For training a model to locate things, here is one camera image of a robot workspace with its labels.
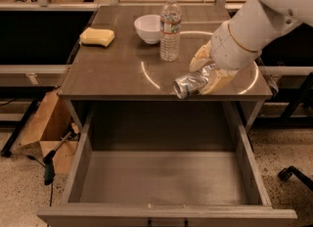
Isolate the grey open top drawer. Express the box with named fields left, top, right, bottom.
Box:
left=37, top=102, right=297, bottom=227

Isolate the white bowl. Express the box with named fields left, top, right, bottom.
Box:
left=134, top=15, right=160, bottom=44

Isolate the clear plastic water bottle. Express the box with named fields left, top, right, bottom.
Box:
left=160, top=0, right=182, bottom=62

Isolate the black table leg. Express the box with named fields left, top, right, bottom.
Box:
left=1, top=100, right=38, bottom=158

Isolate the black handled tool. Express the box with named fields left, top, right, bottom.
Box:
left=43, top=130, right=73, bottom=186

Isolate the crushed silver redbull can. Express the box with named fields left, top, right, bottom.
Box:
left=173, top=65, right=216, bottom=99

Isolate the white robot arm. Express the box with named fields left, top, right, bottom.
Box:
left=190, top=0, right=313, bottom=95

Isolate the yellow sponge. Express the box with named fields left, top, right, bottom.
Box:
left=79, top=27, right=114, bottom=47

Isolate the black chair caster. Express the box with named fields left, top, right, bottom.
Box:
left=277, top=165, right=313, bottom=193

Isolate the grey cabinet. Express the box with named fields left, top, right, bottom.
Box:
left=58, top=3, right=274, bottom=134

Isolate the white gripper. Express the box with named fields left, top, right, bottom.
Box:
left=189, top=22, right=260, bottom=95

